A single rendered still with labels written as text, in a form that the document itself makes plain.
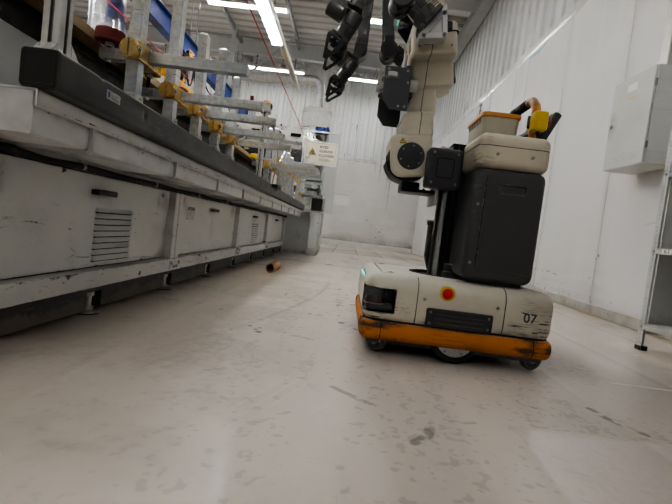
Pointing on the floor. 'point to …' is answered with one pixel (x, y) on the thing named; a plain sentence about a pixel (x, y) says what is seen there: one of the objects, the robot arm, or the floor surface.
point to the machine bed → (103, 216)
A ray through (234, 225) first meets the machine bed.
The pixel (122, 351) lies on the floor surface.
